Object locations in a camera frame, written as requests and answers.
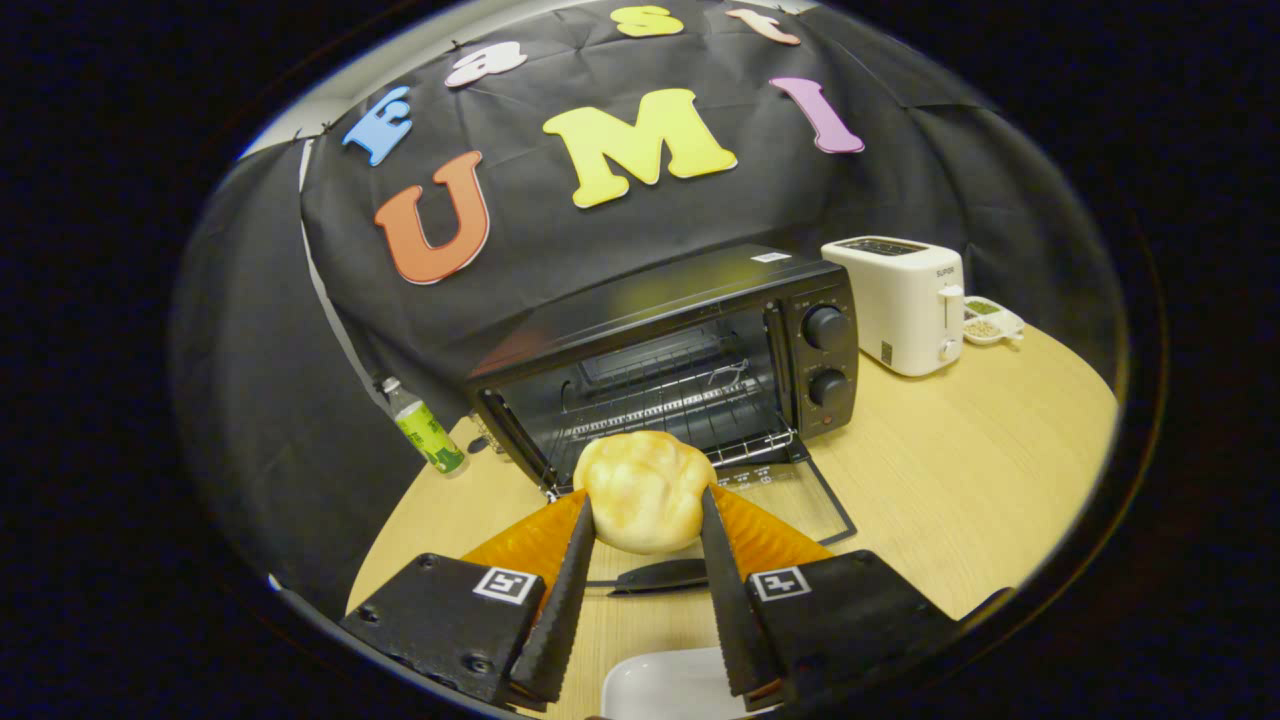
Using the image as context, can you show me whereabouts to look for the golden round bread bun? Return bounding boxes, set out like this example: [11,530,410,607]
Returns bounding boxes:
[573,431,718,556]

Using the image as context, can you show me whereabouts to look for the divided white snack dish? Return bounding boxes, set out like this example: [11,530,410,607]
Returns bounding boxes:
[962,296,1027,347]

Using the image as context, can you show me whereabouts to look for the green label plastic bottle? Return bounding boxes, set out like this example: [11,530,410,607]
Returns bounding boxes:
[380,376,468,476]

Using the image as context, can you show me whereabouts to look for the white pop-up toaster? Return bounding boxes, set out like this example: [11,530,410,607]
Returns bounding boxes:
[820,236,966,378]

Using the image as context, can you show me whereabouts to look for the black toaster oven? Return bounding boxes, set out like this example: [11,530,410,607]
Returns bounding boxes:
[465,244,861,598]

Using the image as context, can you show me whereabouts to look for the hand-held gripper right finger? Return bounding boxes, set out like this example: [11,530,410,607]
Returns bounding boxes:
[698,484,1011,713]

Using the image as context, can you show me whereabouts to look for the white square plate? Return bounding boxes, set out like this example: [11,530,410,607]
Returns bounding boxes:
[600,647,746,720]

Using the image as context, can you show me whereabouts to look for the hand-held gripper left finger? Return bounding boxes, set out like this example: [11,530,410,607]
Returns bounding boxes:
[340,488,599,713]

